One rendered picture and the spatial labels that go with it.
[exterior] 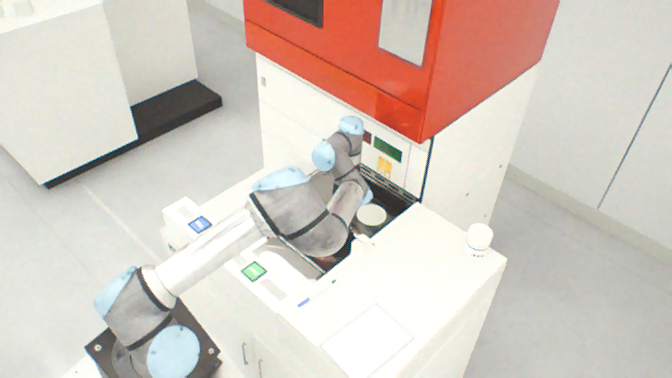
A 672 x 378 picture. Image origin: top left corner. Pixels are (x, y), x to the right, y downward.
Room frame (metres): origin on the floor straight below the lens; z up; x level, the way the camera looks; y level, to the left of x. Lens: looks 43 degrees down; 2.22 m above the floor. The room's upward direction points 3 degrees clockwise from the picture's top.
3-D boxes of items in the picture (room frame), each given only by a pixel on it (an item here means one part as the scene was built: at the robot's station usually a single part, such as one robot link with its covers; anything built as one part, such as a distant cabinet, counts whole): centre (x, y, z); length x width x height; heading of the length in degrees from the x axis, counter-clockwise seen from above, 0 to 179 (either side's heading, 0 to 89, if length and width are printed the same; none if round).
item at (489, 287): (0.97, -0.19, 0.89); 0.62 x 0.35 x 0.14; 138
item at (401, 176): (1.60, 0.02, 1.02); 0.82 x 0.03 x 0.40; 48
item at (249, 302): (1.07, 0.32, 0.89); 0.55 x 0.09 x 0.14; 48
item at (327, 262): (1.30, 0.03, 0.90); 0.34 x 0.34 x 0.01; 48
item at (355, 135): (1.33, -0.03, 1.21); 0.09 x 0.08 x 0.11; 145
